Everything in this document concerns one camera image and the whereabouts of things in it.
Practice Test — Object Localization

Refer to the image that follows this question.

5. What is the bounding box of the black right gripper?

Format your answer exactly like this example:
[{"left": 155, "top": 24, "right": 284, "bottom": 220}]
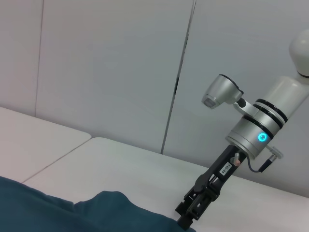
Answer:
[{"left": 175, "top": 144, "right": 249, "bottom": 230}]

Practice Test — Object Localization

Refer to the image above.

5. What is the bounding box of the teal blue FREE t-shirt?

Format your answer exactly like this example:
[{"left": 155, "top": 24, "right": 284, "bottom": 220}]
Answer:
[{"left": 0, "top": 175, "right": 197, "bottom": 232}]

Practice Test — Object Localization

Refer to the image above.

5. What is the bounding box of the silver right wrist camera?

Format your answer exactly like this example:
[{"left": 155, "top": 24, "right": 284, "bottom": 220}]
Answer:
[{"left": 201, "top": 74, "right": 247, "bottom": 110}]

